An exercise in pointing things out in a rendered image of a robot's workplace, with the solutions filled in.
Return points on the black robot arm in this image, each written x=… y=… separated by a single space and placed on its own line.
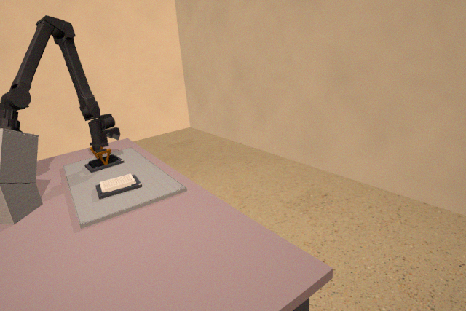
x=19 y=97

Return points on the white perforated plate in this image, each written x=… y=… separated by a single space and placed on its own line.
x=156 y=185

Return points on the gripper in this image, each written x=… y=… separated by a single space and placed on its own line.
x=96 y=148

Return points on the white well plate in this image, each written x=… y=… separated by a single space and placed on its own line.
x=117 y=183

